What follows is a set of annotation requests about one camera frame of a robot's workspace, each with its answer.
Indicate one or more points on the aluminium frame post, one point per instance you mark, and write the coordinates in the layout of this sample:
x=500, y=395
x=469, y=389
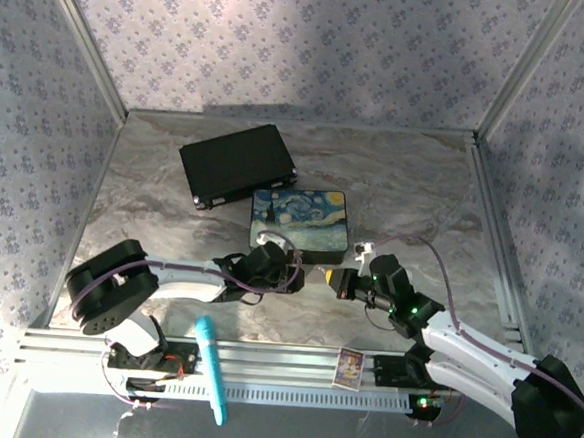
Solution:
x=84, y=39
x=528, y=60

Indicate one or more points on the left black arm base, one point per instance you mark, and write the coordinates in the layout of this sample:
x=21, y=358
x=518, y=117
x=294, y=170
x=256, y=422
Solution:
x=182, y=359

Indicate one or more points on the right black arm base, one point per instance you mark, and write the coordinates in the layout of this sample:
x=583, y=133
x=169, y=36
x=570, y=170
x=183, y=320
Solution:
x=392, y=369

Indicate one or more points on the aluminium side rail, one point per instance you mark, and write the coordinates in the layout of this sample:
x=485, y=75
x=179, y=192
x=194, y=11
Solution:
x=500, y=253

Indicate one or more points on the teal marker pen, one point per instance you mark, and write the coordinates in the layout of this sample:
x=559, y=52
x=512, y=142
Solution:
x=209, y=358

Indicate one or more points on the small picture card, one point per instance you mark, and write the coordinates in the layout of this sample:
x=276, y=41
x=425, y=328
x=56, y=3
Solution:
x=348, y=368

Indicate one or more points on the aluminium front rail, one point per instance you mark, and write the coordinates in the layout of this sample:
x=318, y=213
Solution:
x=282, y=361

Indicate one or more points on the starry night painted box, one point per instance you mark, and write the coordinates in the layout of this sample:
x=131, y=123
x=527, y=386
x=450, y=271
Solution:
x=299, y=219

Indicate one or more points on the black hard case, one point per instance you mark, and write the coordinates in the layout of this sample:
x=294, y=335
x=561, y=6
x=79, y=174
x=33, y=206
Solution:
x=236, y=162

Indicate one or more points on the grey metal sheet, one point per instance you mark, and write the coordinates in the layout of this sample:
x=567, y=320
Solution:
x=307, y=435

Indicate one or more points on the brass padlock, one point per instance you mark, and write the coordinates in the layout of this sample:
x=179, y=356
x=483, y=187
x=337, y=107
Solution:
x=327, y=276

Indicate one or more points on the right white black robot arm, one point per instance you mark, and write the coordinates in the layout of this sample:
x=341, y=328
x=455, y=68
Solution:
x=483, y=357

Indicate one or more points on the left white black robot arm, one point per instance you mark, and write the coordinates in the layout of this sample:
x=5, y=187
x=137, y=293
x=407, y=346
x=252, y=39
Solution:
x=182, y=281

